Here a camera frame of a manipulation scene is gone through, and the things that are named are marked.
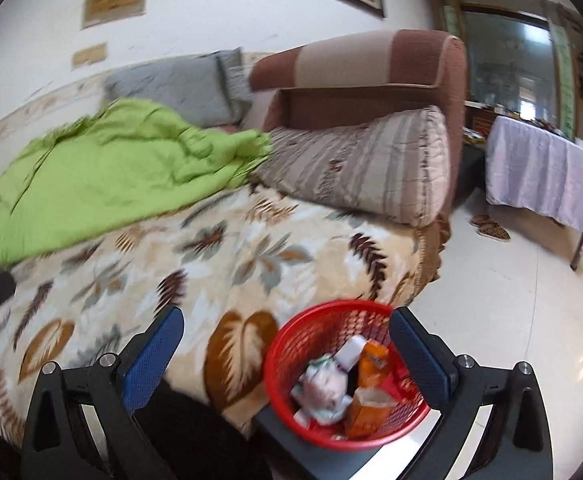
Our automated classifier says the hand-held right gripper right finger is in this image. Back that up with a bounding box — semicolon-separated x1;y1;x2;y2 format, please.
389;306;555;480

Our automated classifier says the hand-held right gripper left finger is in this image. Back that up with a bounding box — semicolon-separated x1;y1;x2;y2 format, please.
20;304;186;480

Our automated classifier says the orange cardboard box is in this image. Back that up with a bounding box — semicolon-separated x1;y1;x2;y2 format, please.
357;340;391;388

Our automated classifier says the white plastic bottle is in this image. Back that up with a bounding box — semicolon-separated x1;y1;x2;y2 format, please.
334;336;367;368

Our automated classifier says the teal tissue pack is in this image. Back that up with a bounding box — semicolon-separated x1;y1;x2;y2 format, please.
304;355;352;411

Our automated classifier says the red plastic basket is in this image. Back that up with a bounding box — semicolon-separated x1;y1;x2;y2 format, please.
264;299;432;453

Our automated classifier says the leaf print blanket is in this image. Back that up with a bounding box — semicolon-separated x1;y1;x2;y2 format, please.
0;182;452;456

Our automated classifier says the green quilt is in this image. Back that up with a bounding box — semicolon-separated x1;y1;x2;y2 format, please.
0;99;274;273

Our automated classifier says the striped brown pillow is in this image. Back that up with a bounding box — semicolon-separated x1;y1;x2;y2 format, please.
251;106;451;226

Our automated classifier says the pink tablecloth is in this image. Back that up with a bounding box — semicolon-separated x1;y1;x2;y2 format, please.
485;115;583;251

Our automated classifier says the brown sofa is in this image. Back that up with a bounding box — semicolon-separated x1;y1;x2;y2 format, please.
241;30;469;211

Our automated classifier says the grey quilted pillow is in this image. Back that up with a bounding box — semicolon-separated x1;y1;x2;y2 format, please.
102;47;254;128

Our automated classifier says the dark framed window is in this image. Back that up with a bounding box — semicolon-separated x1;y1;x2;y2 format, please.
459;2;559;121

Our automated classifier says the wall plaque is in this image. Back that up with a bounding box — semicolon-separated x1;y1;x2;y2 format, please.
81;0;148;30

